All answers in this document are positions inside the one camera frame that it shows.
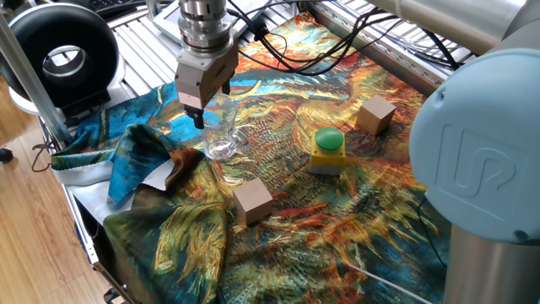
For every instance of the aluminium frame post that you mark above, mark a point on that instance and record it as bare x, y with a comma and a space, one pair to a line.
34, 80

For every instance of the black keyboard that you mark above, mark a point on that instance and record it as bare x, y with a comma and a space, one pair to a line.
107, 4

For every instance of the small black floor object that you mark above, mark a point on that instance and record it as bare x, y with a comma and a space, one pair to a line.
6, 155

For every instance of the aluminium table rail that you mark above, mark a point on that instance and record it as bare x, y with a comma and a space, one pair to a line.
379, 57

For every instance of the light wooden cube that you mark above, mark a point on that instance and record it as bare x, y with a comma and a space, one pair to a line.
375, 114
253, 202

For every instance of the yellow box green push button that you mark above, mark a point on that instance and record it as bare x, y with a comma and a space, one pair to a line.
328, 150

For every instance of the colourful painted sunflower cloth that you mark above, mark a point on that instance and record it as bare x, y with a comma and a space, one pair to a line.
295, 211

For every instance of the silver Schunk gripper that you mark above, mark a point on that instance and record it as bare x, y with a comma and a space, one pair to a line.
202, 76

